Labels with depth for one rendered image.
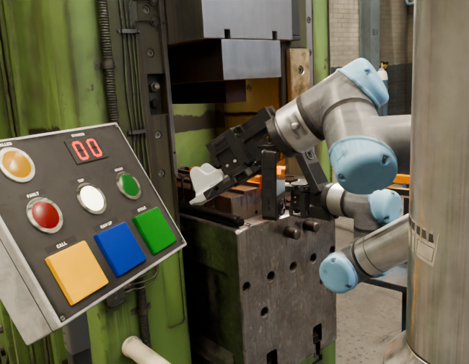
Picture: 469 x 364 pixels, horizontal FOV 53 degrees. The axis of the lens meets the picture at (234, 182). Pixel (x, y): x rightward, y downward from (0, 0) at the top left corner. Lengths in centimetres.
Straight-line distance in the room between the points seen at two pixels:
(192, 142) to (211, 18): 65
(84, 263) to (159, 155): 54
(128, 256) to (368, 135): 43
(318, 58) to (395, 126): 105
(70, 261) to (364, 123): 45
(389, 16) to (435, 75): 1020
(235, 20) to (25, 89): 64
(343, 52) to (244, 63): 838
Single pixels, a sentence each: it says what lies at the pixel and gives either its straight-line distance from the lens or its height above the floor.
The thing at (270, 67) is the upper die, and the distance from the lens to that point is 126.
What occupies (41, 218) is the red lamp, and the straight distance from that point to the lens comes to 73.
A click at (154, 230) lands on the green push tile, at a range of 87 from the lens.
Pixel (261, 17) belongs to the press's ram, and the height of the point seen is 142.
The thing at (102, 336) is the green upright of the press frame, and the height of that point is 67.
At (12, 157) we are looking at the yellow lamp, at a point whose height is 117.
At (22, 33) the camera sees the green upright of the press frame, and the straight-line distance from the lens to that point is 148.
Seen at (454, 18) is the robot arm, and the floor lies 129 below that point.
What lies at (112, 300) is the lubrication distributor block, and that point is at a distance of 119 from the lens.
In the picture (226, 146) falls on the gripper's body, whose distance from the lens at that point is 73.
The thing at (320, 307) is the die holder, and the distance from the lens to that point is 145.
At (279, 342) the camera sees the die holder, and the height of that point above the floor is 57.
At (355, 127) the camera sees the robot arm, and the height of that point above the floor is 120.
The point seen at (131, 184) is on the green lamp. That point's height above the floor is 109.
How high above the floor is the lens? 126
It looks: 12 degrees down
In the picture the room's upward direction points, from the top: 3 degrees counter-clockwise
